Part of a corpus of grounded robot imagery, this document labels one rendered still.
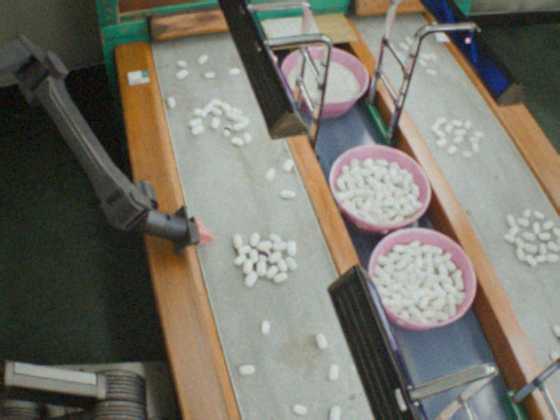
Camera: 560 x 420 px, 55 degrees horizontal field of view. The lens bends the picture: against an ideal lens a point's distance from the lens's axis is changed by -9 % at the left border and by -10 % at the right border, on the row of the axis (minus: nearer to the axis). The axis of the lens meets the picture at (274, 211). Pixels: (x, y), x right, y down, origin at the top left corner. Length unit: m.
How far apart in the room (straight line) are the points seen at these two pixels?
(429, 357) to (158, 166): 0.82
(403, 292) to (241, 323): 0.38
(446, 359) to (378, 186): 0.48
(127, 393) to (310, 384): 0.38
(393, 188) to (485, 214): 0.26
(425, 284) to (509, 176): 0.48
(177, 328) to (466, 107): 1.11
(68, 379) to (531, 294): 1.10
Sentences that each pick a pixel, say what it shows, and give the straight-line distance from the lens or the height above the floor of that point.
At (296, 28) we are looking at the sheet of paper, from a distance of 1.96.
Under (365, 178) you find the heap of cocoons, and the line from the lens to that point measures 1.59.
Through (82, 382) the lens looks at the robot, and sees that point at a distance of 1.21.
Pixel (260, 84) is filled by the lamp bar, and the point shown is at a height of 1.08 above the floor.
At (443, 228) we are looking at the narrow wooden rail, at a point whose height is 0.72.
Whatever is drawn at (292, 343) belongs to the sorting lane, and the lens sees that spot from 1.29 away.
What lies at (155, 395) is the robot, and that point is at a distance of 1.54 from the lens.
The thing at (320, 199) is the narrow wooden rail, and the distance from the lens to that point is 1.47.
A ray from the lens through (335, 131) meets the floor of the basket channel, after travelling 1.76.
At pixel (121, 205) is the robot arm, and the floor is 0.96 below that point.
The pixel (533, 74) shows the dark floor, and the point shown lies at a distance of 3.50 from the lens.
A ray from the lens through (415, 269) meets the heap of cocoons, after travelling 1.43.
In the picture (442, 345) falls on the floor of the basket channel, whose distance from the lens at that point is 1.44.
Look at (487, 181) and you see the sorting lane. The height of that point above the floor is 0.74.
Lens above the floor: 1.92
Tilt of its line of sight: 54 degrees down
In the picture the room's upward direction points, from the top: 6 degrees clockwise
